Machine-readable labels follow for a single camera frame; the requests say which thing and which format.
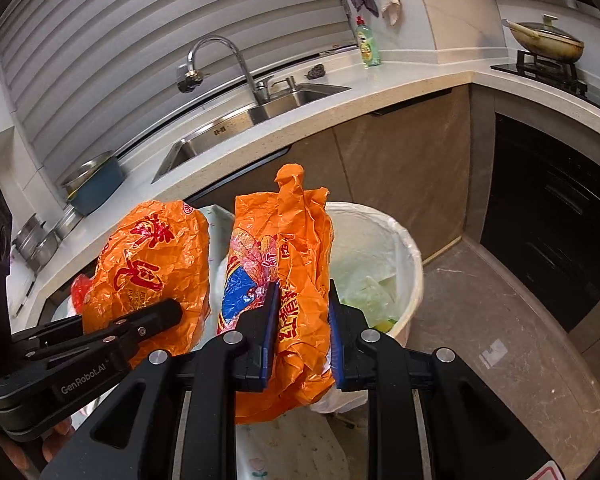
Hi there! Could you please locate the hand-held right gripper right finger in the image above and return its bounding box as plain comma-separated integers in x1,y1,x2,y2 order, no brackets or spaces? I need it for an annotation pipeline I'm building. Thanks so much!
327,279,556,480

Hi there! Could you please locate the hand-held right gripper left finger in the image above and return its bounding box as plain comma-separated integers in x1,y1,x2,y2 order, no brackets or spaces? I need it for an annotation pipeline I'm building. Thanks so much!
40,282,282,480

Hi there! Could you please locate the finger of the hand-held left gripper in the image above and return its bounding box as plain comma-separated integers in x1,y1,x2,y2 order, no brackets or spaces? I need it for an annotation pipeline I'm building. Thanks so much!
82,297,184,361

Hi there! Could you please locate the orange plastic bag red print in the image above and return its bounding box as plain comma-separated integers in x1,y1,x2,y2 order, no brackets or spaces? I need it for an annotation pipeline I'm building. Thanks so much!
82,200,212,368

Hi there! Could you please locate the orange plastic bag blue print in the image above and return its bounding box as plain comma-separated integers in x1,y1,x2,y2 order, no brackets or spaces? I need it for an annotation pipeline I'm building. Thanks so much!
215,162,337,426

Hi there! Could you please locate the white bin with plastic liner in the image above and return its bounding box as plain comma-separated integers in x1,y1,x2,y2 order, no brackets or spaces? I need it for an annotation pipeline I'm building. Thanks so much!
192,201,424,416

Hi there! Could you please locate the person's left hand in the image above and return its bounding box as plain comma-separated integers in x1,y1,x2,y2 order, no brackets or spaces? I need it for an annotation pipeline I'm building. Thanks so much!
5,410,81,476

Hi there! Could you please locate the small steel bowl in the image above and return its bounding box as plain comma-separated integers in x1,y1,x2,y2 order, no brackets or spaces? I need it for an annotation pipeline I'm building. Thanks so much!
27,240,56,271

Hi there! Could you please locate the flat steel pan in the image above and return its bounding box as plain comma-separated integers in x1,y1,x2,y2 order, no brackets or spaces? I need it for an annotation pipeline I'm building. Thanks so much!
50,204,83,241

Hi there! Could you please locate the blue basin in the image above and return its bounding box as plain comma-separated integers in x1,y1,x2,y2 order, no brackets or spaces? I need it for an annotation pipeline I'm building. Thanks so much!
62,152,127,217

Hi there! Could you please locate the stack of steel pots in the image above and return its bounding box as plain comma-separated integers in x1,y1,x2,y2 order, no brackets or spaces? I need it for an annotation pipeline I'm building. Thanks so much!
11,212,45,256

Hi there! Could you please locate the large steel bowl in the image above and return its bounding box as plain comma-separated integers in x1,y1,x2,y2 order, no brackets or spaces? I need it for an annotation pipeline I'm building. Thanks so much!
60,150,116,188

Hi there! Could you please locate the brown kitchen cabinet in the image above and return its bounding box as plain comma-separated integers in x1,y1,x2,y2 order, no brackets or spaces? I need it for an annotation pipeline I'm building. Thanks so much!
40,82,496,321

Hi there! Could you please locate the stainless steel sink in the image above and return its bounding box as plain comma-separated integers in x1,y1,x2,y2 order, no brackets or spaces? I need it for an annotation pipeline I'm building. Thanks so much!
151,82,353,184

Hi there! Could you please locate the black built-in oven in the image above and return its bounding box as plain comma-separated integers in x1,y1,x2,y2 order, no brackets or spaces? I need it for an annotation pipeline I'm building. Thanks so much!
480,112,600,333

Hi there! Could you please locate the sink soap dispenser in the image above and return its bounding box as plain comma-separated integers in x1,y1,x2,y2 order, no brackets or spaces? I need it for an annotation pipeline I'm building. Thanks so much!
272,76,301,96

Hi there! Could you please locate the white kitchen countertop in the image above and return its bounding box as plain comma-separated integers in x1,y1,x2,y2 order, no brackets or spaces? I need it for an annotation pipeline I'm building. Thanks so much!
5,45,600,321

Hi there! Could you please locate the grey window blind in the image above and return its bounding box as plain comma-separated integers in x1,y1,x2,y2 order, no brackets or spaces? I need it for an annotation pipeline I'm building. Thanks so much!
0,0,353,181

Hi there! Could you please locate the chrome faucet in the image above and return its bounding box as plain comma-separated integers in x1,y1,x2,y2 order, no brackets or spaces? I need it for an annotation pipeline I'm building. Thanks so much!
176,35,276,106

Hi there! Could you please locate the green dish soap bottle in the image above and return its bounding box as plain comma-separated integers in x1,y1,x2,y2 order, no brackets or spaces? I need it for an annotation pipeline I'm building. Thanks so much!
355,16,382,69

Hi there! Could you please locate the black gas stove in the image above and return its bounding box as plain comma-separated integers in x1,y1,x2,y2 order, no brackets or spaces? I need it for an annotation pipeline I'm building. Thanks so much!
490,50,600,121

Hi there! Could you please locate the wok with glass lid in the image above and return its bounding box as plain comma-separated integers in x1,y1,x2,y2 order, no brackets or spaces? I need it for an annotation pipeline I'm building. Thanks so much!
501,14,586,63

